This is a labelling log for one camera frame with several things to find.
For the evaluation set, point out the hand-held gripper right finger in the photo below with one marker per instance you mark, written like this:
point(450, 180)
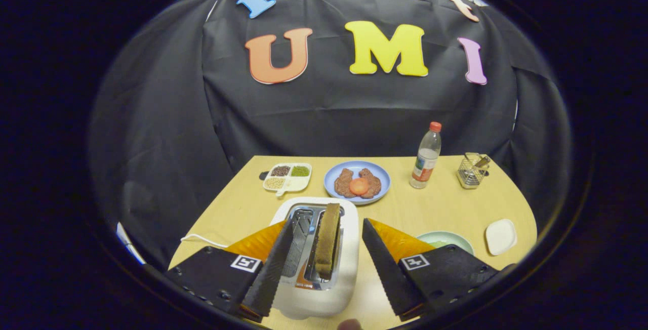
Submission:
point(382, 269)

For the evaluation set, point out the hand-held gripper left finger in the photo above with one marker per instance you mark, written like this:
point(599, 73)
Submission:
point(271, 274)

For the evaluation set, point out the toasted bread slice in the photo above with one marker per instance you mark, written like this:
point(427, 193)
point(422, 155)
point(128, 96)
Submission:
point(328, 241)

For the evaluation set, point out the white toaster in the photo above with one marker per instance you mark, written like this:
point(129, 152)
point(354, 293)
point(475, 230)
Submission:
point(349, 269)

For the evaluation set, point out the pale green bowl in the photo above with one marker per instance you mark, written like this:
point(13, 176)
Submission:
point(455, 239)

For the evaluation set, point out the red tomato slice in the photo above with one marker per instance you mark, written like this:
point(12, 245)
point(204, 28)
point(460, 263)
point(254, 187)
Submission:
point(359, 186)

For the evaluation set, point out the brown meat patty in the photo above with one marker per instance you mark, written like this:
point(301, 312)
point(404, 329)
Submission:
point(373, 182)
point(344, 183)

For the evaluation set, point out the blue plate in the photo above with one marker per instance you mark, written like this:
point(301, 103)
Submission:
point(382, 178)

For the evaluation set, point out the white divided tray of grains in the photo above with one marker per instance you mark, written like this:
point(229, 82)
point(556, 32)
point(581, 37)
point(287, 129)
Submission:
point(287, 178)

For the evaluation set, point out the clear water bottle red cap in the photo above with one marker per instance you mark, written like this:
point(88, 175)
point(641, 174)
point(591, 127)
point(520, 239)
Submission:
point(425, 163)

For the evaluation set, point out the white square plate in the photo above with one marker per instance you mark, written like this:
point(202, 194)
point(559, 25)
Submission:
point(501, 236)

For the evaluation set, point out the wooden chopsticks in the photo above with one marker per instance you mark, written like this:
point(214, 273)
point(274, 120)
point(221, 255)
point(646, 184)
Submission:
point(482, 161)

